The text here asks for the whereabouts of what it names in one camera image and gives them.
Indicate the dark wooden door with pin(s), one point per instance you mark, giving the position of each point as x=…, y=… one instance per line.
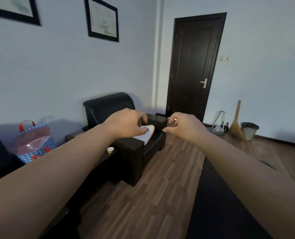
x=194, y=64

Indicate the person's right thumb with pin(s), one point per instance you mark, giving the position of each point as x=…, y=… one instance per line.
x=167, y=129

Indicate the small dark bottle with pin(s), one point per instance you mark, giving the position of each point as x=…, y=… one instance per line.
x=226, y=127

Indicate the black leather sofa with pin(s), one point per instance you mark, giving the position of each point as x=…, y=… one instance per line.
x=0, y=159

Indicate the straw broom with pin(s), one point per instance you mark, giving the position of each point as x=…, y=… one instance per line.
x=237, y=126

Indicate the person's left hand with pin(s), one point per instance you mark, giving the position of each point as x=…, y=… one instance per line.
x=125, y=124

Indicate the person's right forearm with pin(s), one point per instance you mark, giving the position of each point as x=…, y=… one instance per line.
x=249, y=176

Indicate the dark coffee table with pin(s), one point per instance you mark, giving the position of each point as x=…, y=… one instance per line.
x=212, y=209

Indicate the person's right hand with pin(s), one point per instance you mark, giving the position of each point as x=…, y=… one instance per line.
x=187, y=126

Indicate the person's left forearm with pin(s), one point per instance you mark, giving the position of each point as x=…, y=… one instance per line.
x=50, y=176

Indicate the small white cup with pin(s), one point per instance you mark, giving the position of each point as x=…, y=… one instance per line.
x=110, y=149

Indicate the large black picture frame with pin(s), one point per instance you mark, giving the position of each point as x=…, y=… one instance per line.
x=15, y=8

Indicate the white cushion with orange edge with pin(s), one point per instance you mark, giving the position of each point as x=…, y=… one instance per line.
x=147, y=138

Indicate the small black picture frame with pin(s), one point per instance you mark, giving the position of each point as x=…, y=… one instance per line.
x=102, y=19

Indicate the black leather armchair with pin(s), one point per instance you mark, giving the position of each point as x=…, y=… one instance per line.
x=105, y=107

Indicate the person's left thumb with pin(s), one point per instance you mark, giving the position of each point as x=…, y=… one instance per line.
x=142, y=131

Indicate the white mesh wastebasket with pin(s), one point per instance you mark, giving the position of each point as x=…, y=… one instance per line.
x=249, y=130

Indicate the wall light switch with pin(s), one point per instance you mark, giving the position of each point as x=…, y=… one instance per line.
x=224, y=58

